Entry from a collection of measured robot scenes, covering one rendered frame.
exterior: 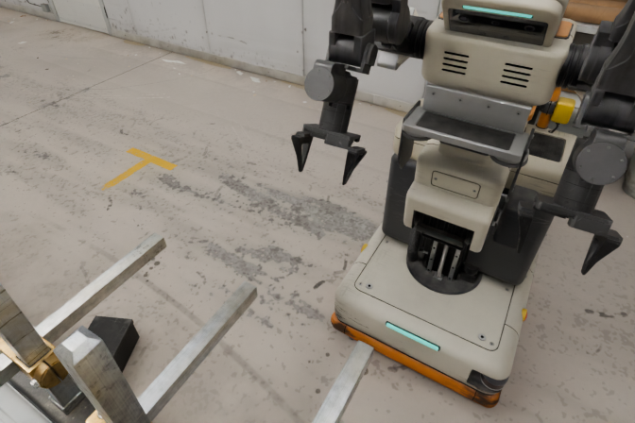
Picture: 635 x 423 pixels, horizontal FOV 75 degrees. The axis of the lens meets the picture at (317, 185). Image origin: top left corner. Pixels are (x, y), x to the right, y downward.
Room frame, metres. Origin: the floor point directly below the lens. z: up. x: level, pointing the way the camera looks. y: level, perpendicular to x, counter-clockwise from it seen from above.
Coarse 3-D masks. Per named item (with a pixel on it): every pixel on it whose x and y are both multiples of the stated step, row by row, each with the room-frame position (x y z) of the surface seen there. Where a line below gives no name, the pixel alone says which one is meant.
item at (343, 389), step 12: (360, 348) 0.38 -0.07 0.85; (372, 348) 0.38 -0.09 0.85; (348, 360) 0.36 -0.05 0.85; (360, 360) 0.36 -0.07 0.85; (348, 372) 0.34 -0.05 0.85; (360, 372) 0.34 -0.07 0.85; (336, 384) 0.32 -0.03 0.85; (348, 384) 0.32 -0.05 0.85; (336, 396) 0.30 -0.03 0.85; (348, 396) 0.30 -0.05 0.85; (324, 408) 0.28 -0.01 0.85; (336, 408) 0.28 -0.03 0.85; (324, 420) 0.27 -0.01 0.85; (336, 420) 0.27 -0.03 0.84
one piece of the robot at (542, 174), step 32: (544, 128) 1.15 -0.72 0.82; (416, 160) 1.15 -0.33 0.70; (544, 160) 0.99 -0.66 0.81; (544, 192) 0.94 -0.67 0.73; (384, 224) 1.19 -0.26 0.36; (544, 224) 0.93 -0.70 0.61; (416, 256) 1.06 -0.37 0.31; (448, 256) 1.01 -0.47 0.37; (480, 256) 1.00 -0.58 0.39; (512, 256) 0.95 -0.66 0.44
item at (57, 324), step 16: (160, 240) 0.63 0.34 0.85; (128, 256) 0.58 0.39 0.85; (144, 256) 0.59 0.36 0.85; (112, 272) 0.54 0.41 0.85; (128, 272) 0.55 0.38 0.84; (96, 288) 0.50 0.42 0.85; (112, 288) 0.52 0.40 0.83; (64, 304) 0.46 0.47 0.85; (80, 304) 0.46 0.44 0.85; (96, 304) 0.48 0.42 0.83; (48, 320) 0.43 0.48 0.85; (64, 320) 0.43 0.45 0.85; (48, 336) 0.41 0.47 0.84; (0, 368) 0.34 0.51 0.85; (16, 368) 0.35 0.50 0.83; (0, 384) 0.33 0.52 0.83
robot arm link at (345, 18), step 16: (336, 0) 0.76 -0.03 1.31; (352, 0) 0.74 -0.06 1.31; (368, 0) 0.76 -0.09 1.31; (336, 16) 0.75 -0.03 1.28; (352, 16) 0.74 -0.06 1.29; (368, 16) 0.75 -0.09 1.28; (336, 32) 0.75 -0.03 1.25; (352, 32) 0.74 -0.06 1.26; (368, 32) 0.75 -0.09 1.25; (336, 48) 0.75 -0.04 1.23; (352, 48) 0.74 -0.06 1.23; (352, 64) 0.74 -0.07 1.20
